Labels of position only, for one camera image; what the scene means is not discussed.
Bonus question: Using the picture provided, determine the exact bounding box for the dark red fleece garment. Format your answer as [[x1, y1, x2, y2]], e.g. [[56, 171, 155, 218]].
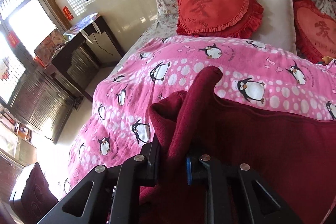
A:
[[139, 67, 335, 223]]

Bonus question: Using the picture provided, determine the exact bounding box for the pink penguin print blanket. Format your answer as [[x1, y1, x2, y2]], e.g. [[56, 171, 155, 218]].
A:
[[63, 36, 335, 193]]

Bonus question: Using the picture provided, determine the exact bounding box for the dark maroon floor cushion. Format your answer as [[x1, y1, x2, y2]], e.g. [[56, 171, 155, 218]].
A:
[[21, 162, 58, 223]]

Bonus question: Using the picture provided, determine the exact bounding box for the dark wooden desk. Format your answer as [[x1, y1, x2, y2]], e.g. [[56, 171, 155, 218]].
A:
[[47, 12, 125, 102]]

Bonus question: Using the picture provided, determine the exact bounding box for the white plain pillow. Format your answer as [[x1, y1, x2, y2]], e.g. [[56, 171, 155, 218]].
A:
[[251, 0, 297, 54]]

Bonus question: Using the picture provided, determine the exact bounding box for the red heart cushion right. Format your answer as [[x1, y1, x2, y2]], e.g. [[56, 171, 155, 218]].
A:
[[293, 0, 335, 64]]

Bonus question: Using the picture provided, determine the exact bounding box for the red heart cushion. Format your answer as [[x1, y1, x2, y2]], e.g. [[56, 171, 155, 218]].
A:
[[177, 0, 264, 39], [293, 0, 335, 64]]

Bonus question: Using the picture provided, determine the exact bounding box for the red heart cushion left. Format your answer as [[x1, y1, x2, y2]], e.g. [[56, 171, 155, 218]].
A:
[[177, 0, 264, 39]]

